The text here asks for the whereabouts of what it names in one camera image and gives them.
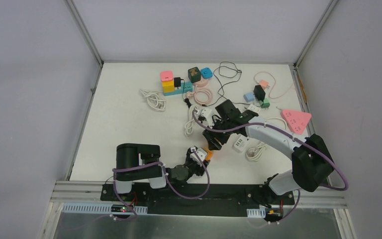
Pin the black power adapter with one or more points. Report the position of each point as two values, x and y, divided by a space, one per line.
259 93

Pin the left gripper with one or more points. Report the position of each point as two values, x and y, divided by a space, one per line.
197 162

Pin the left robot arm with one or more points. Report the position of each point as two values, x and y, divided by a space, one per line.
142 162

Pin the white power strip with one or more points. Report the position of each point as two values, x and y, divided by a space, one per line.
240 144

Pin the dark green cube socket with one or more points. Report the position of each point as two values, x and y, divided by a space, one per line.
194 74

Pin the teal power strip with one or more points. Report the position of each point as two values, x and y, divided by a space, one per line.
184 88

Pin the pink triangular power strip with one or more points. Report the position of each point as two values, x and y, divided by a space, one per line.
297 121

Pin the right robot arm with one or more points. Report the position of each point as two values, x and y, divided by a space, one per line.
311 162

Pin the salmon pink charger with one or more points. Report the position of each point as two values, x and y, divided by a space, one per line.
264 84

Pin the light blue charger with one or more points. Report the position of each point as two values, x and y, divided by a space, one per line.
249 97

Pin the yellow cube socket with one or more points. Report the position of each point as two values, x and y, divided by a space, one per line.
168 86

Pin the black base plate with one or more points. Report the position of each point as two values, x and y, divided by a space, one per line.
217 200

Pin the orange power strip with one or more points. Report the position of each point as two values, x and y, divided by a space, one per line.
208 152

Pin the green charger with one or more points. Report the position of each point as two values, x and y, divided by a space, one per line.
265 103

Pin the pink cube socket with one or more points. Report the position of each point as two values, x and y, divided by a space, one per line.
166 76

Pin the white cube plug adapter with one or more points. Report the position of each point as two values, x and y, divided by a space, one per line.
254 109

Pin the blue cube socket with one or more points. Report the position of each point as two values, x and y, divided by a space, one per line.
206 73

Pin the round pink socket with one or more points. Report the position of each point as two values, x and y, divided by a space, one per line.
201 83

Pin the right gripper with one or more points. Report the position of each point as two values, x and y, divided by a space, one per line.
212 137

